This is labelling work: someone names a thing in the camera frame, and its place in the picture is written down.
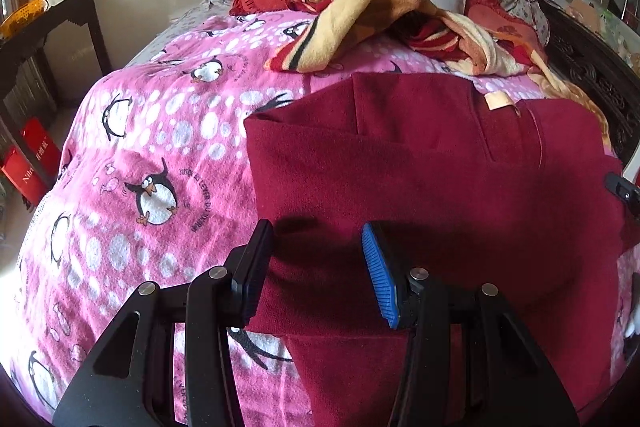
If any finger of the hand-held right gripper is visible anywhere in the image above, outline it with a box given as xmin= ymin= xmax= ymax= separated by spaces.
xmin=604 ymin=172 xmax=640 ymax=204

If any assorted packets pile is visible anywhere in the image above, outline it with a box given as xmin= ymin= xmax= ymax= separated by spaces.
xmin=565 ymin=0 xmax=640 ymax=72

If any dark red knit garment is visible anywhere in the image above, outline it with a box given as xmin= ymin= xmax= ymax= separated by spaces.
xmin=245 ymin=72 xmax=640 ymax=427

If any yellow red striped blanket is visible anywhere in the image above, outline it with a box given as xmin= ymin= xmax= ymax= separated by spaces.
xmin=264 ymin=0 xmax=613 ymax=148

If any dark carved wooden cabinet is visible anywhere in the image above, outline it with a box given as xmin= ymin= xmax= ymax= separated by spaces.
xmin=530 ymin=0 xmax=640 ymax=162

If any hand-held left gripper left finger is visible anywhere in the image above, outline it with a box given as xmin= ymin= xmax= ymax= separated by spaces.
xmin=52 ymin=219 xmax=275 ymax=427

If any white plush toy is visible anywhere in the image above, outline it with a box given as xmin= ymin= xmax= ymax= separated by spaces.
xmin=622 ymin=306 xmax=640 ymax=339

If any small red heart pillow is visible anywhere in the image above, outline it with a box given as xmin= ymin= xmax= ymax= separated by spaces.
xmin=462 ymin=0 xmax=546 ymax=58

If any pink penguin print blanket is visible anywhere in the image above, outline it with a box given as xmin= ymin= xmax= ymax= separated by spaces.
xmin=10 ymin=9 xmax=640 ymax=427

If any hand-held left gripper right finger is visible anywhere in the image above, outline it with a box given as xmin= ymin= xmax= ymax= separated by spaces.
xmin=362 ymin=222 xmax=581 ymax=427

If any floral bed sheet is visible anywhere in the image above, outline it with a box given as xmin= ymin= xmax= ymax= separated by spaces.
xmin=122 ymin=0 xmax=233 ymax=70

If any yellow plastic basket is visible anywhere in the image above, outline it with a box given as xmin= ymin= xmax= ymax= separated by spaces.
xmin=0 ymin=0 xmax=53 ymax=40

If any dark wooden side table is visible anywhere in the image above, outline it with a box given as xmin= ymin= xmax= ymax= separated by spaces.
xmin=0 ymin=0 xmax=113 ymax=188

